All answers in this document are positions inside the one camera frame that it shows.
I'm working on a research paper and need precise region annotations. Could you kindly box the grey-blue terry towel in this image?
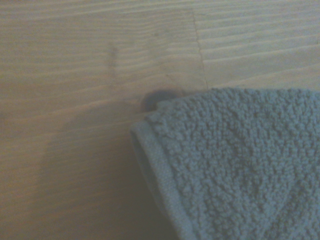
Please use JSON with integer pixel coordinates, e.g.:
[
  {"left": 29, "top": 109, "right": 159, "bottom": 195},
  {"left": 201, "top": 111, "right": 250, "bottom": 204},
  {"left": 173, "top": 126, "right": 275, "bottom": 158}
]
[{"left": 129, "top": 87, "right": 320, "bottom": 240}]

